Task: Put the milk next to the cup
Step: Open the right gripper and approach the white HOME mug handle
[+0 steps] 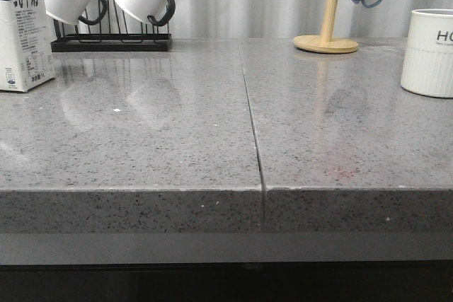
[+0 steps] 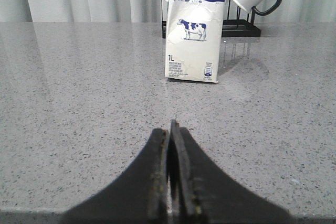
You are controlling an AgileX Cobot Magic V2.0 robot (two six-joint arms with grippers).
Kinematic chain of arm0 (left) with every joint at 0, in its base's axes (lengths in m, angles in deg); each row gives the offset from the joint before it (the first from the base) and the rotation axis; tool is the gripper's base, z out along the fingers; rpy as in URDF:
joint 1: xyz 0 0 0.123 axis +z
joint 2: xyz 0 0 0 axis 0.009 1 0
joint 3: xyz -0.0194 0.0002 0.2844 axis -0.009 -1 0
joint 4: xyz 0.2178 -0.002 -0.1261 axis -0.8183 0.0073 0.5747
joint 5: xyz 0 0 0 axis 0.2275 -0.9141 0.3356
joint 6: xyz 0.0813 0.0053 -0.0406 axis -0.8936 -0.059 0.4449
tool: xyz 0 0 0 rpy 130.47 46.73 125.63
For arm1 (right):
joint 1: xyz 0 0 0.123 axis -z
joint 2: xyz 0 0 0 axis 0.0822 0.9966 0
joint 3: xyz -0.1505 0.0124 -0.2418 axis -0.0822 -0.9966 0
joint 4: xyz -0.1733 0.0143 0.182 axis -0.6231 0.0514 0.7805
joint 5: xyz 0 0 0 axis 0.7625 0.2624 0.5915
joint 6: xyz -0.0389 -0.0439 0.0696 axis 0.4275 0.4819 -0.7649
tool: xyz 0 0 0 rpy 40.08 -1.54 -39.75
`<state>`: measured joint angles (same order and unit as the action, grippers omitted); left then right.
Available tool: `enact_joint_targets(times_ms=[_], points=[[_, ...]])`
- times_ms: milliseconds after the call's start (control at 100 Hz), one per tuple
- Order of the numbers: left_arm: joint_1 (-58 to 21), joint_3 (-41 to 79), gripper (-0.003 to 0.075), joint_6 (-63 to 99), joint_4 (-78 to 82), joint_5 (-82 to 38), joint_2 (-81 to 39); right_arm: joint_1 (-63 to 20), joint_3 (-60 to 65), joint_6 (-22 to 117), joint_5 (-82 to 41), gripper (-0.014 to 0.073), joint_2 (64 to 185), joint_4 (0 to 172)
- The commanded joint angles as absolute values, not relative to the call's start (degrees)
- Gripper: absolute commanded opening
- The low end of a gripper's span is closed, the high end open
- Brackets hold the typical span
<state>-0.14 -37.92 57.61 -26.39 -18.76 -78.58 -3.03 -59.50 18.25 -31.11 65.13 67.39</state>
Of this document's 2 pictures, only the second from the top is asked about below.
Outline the white blue milk carton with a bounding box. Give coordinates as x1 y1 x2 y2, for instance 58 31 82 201
165 0 225 83

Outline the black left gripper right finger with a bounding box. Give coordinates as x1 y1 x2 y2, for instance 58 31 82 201
170 120 294 223

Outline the black wire mug rack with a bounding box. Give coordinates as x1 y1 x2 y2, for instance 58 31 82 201
161 0 261 39

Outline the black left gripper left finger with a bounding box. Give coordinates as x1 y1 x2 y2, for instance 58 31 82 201
61 129 169 223

